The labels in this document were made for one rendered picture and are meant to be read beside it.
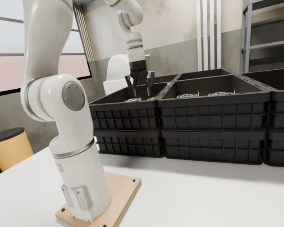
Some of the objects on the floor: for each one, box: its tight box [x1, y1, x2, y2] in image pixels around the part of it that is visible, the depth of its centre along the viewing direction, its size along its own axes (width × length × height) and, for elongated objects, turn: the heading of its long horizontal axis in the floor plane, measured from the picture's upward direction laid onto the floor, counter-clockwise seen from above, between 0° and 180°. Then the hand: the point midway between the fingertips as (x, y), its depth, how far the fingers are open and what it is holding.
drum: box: [0, 127, 34, 172], centre depth 173 cm, size 36×36×57 cm
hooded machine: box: [103, 54, 149, 95], centre depth 269 cm, size 67×54×126 cm
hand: (142, 93), depth 68 cm, fingers open, 5 cm apart
